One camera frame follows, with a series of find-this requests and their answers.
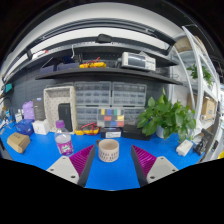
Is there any dark blue box on shelf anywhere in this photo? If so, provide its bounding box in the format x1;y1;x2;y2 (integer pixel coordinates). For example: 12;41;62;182
40;56;79;74

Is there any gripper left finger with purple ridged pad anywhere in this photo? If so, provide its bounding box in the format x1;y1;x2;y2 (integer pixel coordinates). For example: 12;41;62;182
47;145;95;187

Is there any black device right edge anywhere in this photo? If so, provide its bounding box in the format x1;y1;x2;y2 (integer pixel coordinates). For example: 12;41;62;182
193;129;214;156

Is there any grey parts drawer cabinet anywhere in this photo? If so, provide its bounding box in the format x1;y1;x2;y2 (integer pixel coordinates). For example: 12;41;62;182
112;82;147;125
75;81;111;128

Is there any colourful small drawer box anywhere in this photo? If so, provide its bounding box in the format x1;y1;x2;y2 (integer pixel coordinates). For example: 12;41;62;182
97;108;124;127

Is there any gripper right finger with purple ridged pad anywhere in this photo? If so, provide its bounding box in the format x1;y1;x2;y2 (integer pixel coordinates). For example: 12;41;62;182
131;145;178;187

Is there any dark wall shelf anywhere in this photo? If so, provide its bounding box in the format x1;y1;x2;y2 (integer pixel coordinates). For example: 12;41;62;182
35;68;182;85

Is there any grey parts drawer cabinet right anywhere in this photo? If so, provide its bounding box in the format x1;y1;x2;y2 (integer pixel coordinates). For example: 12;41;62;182
112;82;147;125

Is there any white metal rack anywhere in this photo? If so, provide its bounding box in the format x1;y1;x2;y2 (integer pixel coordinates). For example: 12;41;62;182
171;25;222;161

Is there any small white box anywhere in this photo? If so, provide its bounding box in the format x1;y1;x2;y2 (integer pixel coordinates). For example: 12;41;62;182
33;120;50;135

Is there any purple bag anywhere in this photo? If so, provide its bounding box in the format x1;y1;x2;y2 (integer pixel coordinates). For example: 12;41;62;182
22;101;35;119

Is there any yellow red multimeter on table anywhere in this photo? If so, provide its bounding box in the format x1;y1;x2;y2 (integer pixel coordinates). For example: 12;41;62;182
75;122;100;136

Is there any cardboard box on rack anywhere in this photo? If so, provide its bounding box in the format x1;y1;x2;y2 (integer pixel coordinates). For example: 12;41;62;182
200;97;216;122

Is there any yellow multimeter on shelf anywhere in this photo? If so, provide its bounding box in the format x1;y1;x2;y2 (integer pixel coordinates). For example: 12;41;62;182
79;58;106;68

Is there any blue plastic bag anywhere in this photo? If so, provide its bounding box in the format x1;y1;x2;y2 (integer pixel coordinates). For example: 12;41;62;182
15;119;34;136

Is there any black flat case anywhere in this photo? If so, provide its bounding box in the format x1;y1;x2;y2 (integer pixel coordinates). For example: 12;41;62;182
122;125;151;141

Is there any white oscilloscope on shelf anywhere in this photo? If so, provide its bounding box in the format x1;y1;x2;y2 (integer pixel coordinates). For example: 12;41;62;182
121;52;156;71

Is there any small cardboard box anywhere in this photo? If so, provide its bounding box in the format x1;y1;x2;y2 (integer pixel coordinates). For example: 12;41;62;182
7;132;30;154

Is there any small plant on rack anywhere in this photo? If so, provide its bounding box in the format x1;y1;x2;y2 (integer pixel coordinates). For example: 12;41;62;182
186;63;213;88

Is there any grey parts drawer cabinet left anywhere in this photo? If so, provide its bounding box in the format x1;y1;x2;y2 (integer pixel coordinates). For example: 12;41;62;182
75;81;111;128

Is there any white perforated tray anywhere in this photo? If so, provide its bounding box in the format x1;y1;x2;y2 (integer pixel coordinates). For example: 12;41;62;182
43;85;77;133

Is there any green potted plant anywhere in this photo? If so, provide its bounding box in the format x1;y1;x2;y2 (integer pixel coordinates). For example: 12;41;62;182
137;92;196;142

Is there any black box white label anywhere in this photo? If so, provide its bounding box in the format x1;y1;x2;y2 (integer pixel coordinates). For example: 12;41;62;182
100;127;121;138

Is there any beige ceramic cup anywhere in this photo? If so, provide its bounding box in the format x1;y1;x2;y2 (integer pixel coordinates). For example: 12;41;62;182
96;139;119;162

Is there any clear bottle purple label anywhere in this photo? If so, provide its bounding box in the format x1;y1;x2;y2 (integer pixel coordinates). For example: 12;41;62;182
54;120;74;156

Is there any white power adapter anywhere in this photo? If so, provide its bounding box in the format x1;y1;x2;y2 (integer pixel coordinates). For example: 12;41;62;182
176;140;193;156

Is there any black rectangular speaker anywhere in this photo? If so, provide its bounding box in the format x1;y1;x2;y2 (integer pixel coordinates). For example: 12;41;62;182
58;103;73;132

